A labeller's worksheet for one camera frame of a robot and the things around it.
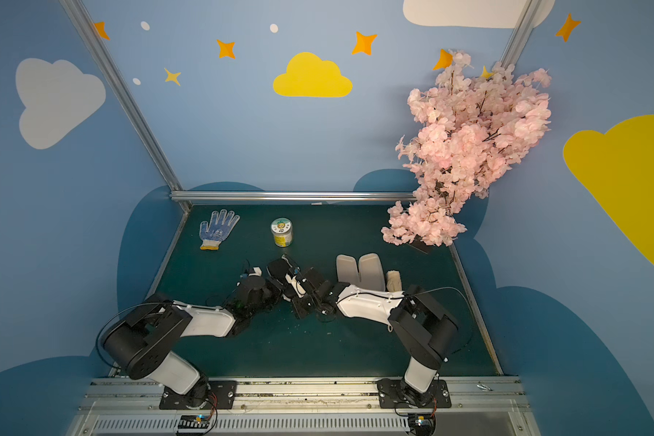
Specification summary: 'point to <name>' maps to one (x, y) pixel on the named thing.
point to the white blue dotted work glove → (219, 229)
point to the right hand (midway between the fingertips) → (297, 299)
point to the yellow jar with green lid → (282, 229)
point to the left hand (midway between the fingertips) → (293, 276)
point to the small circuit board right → (421, 423)
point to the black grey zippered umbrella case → (277, 271)
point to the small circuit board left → (193, 424)
